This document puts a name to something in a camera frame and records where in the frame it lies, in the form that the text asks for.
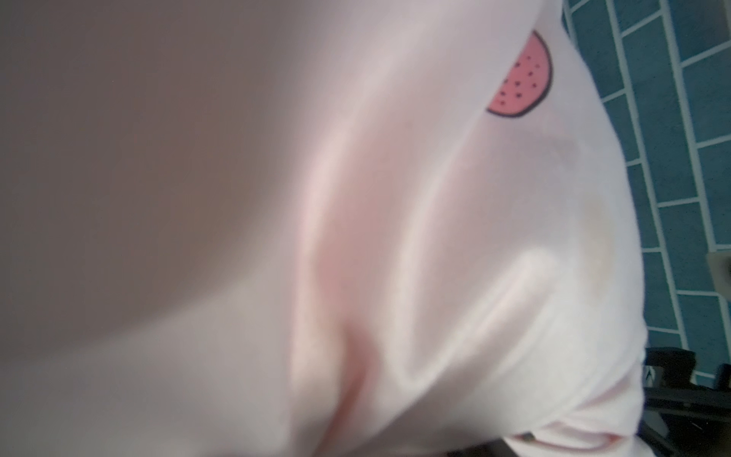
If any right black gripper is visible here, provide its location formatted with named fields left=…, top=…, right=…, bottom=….
left=639, top=348, right=730, bottom=456

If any light pink strawberry pillow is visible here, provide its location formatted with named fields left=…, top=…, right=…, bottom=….
left=1, top=1, right=650, bottom=456

